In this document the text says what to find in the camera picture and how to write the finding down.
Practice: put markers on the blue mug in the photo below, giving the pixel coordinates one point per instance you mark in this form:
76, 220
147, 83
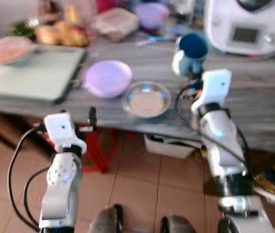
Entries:
191, 51

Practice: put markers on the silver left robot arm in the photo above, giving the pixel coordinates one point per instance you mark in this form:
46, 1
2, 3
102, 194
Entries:
59, 194

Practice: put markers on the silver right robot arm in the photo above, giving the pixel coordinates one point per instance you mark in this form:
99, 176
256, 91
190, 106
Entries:
222, 145

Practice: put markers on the red stool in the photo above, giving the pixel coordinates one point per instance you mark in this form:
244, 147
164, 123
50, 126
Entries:
97, 150

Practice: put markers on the purple plastic bowl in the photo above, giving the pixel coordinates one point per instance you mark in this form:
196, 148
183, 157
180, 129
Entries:
107, 77

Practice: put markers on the clear glass bowl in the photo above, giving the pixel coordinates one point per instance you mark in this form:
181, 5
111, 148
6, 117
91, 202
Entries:
146, 101

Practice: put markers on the blue pen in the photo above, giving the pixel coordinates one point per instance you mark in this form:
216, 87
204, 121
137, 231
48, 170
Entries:
152, 40

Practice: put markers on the white storage box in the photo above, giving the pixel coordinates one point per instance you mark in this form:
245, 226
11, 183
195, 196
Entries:
169, 146

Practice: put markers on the pale green cutting board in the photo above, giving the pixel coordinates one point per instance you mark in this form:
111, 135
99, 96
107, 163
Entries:
28, 75

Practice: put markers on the white kitchen appliance with display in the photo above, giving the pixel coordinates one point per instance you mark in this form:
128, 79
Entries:
253, 26

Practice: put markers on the purple lidded container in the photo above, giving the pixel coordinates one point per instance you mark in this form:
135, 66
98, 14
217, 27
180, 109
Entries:
152, 14

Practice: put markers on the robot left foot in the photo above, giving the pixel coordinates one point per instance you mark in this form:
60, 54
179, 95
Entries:
105, 221

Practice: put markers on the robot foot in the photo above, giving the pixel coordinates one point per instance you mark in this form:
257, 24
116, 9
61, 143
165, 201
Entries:
105, 221
178, 225

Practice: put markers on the clear plastic food container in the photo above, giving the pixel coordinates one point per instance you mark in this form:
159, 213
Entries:
114, 23

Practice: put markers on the yellow and blue bag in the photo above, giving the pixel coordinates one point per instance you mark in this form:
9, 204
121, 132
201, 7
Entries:
273, 178

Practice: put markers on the pink bowl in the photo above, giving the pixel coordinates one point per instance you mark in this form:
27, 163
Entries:
6, 49

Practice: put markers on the green leafy plant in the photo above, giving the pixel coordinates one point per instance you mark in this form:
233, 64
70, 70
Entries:
21, 30

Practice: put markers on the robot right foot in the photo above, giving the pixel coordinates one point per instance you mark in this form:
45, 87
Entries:
178, 225

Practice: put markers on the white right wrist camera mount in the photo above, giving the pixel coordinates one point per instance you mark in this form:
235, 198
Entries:
216, 87

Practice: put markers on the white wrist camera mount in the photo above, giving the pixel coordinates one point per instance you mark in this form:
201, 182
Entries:
216, 87
62, 130

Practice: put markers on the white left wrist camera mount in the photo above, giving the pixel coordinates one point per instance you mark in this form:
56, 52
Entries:
62, 130

